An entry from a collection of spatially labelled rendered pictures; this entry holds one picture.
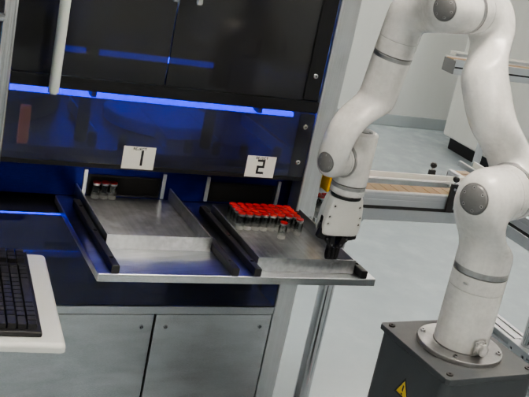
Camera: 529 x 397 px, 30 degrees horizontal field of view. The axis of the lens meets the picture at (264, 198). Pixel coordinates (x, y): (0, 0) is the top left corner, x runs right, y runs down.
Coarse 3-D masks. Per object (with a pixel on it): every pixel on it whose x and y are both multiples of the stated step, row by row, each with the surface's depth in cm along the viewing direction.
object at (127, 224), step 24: (168, 192) 266; (96, 216) 235; (120, 216) 248; (144, 216) 251; (168, 216) 255; (192, 216) 249; (120, 240) 228; (144, 240) 230; (168, 240) 232; (192, 240) 235
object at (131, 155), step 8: (128, 152) 248; (136, 152) 249; (144, 152) 250; (152, 152) 251; (128, 160) 249; (136, 160) 250; (144, 160) 251; (152, 160) 252; (128, 168) 250; (136, 168) 251; (144, 168) 252; (152, 168) 253
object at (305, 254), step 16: (224, 224) 251; (304, 224) 267; (240, 240) 241; (256, 240) 250; (272, 240) 253; (288, 240) 255; (304, 240) 257; (320, 240) 258; (256, 256) 232; (272, 256) 242; (288, 256) 244; (304, 256) 247; (320, 256) 249; (304, 272) 237; (320, 272) 239; (336, 272) 241; (352, 272) 242
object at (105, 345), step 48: (96, 336) 264; (144, 336) 270; (192, 336) 276; (240, 336) 282; (0, 384) 259; (48, 384) 264; (96, 384) 270; (144, 384) 276; (192, 384) 282; (240, 384) 288
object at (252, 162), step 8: (248, 160) 262; (256, 160) 263; (272, 160) 265; (248, 168) 263; (256, 168) 264; (264, 168) 265; (272, 168) 266; (256, 176) 265; (264, 176) 266; (272, 176) 267
